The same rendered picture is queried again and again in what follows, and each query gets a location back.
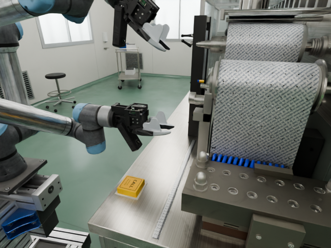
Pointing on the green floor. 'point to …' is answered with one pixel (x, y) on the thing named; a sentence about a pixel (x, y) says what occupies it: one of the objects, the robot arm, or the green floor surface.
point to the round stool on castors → (58, 89)
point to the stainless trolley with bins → (130, 72)
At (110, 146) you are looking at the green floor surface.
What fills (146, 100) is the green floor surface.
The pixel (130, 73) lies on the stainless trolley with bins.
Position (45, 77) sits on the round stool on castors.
